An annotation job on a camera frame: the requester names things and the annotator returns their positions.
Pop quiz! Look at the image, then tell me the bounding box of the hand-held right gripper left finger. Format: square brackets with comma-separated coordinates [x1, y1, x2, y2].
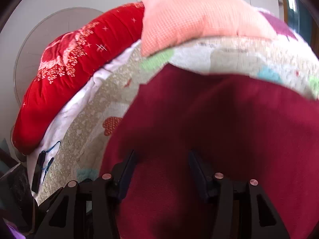
[33, 150, 137, 239]

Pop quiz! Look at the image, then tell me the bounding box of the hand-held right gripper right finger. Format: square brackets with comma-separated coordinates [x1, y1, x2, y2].
[188, 150, 291, 239]

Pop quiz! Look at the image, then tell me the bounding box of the dark red garment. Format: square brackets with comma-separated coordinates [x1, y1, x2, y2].
[100, 63, 319, 239]

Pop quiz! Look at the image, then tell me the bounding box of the white bed sheet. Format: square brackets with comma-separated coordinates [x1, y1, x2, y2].
[26, 40, 142, 195]

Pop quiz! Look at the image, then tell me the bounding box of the black flat device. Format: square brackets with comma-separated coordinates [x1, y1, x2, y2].
[32, 152, 46, 193]

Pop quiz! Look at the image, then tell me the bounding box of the red embroidered quilt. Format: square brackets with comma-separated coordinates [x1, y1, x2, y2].
[12, 2, 145, 155]

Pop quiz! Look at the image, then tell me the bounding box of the dark bag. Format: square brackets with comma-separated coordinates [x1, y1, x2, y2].
[0, 163, 38, 234]

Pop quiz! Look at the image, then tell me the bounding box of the quilted dotted bedspread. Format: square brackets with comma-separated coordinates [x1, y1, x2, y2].
[35, 32, 319, 205]

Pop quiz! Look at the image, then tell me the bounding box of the pink knit pillow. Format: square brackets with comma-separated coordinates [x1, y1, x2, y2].
[141, 0, 278, 57]

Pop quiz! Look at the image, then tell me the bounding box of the rounded grey headboard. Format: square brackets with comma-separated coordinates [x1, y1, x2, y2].
[14, 7, 105, 105]

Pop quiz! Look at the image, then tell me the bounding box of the magenta cloth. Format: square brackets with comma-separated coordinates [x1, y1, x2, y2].
[259, 11, 298, 41]

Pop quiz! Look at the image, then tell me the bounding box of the blue glass door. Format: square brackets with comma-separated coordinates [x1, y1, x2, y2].
[284, 0, 313, 38]

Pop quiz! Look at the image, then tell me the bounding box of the blue cable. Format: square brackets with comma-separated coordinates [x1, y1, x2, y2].
[40, 141, 61, 183]

